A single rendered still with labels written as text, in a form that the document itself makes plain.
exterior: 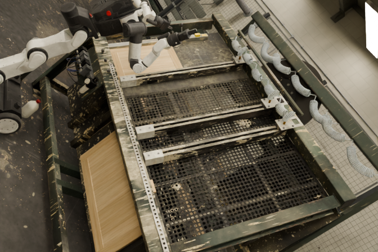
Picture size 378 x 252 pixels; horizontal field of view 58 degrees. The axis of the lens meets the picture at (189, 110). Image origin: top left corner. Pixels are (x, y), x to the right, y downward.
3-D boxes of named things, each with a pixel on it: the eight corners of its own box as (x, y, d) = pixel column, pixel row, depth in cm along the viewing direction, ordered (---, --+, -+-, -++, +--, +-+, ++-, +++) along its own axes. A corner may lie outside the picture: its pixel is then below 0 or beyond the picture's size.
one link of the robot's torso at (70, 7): (59, 14, 231) (85, 5, 232) (58, 4, 239) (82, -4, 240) (77, 45, 253) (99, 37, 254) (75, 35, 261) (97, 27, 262)
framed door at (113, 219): (81, 157, 285) (79, 156, 284) (131, 120, 273) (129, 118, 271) (99, 263, 229) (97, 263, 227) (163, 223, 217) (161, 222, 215)
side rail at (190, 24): (103, 37, 326) (103, 27, 318) (209, 26, 360) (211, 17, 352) (104, 40, 322) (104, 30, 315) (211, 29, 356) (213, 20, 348)
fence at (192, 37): (108, 47, 306) (107, 43, 303) (206, 36, 335) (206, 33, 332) (109, 50, 303) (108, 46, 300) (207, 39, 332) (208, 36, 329)
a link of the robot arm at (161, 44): (167, 43, 243) (154, 56, 247) (171, 44, 251) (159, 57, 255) (161, 36, 244) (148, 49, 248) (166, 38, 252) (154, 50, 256)
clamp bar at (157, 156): (142, 156, 229) (142, 134, 211) (292, 124, 265) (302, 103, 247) (145, 169, 222) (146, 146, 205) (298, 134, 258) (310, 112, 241)
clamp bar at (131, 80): (118, 81, 277) (117, 58, 260) (248, 62, 313) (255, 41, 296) (121, 89, 271) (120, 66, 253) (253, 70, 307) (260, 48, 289)
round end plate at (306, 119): (224, 89, 346) (291, 40, 328) (226, 91, 351) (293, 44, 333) (260, 150, 296) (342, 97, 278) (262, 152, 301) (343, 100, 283)
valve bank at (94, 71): (62, 53, 295) (82, 36, 290) (75, 62, 306) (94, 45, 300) (68, 92, 264) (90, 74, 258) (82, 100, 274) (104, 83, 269)
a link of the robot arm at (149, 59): (158, 59, 250) (141, 77, 256) (158, 54, 259) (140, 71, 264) (148, 50, 245) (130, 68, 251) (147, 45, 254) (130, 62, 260)
